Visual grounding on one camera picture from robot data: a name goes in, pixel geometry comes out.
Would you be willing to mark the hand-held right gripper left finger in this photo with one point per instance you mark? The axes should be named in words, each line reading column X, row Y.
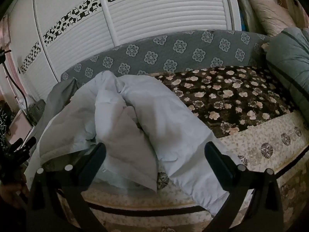
column 95, row 159

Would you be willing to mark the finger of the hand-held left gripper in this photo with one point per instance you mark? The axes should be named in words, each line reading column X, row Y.
column 29, row 143
column 16, row 144

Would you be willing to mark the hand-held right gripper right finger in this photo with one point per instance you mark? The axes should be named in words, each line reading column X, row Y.
column 214, row 160

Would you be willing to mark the large white garment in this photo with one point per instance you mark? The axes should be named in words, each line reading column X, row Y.
column 154, row 106

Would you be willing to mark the pink box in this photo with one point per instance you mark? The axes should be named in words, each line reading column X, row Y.
column 20, row 127

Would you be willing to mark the dark patterned cloth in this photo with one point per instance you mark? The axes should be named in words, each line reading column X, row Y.
column 3, row 122

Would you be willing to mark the black bag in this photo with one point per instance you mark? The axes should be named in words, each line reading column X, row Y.
column 36, row 110

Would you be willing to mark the grey cloth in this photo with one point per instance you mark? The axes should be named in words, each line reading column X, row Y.
column 59, row 96

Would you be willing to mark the beige patterned bedsheet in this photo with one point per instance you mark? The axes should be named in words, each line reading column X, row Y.
column 270, row 147

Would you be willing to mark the black tripod stand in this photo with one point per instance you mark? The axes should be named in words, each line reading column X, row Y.
column 13, row 79

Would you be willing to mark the dark floral blanket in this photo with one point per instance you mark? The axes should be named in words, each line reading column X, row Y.
column 231, row 96

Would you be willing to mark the grey floral bed cover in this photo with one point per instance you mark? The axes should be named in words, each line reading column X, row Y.
column 173, row 50

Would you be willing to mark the grey-green quilt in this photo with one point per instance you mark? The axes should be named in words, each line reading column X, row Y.
column 292, row 60

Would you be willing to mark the pink pillow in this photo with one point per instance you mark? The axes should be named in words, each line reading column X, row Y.
column 270, row 17

